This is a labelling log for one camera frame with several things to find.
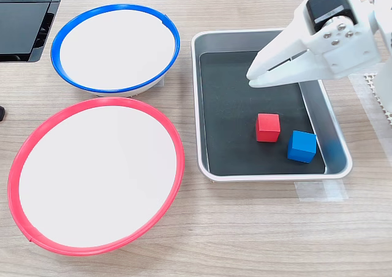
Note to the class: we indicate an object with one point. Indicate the white plate red rim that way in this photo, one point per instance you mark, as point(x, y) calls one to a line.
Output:
point(95, 176)

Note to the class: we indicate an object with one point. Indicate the white plate blue rim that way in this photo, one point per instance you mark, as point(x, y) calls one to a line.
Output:
point(116, 47)

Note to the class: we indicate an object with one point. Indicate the small clear tape strip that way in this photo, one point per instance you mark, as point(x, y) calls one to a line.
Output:
point(321, 191)

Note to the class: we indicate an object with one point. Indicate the large clear tape sheet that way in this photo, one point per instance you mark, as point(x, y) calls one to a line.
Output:
point(367, 111)

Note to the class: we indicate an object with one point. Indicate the small black object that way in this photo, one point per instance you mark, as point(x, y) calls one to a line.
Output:
point(2, 113)

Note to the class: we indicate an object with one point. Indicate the pale perforated plate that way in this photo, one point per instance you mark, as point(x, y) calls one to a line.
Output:
point(372, 81)

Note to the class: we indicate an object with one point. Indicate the steel tray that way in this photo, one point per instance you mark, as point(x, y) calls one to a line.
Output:
point(332, 136)

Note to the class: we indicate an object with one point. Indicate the black plastic device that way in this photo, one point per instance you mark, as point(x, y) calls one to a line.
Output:
point(21, 25)

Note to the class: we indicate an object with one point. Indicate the black tray mat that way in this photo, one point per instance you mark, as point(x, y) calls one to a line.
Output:
point(229, 120)

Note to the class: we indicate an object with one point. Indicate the red cube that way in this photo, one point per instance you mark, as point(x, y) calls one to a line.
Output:
point(268, 128)

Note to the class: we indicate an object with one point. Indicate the blue cube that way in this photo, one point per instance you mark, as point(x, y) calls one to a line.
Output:
point(301, 146)

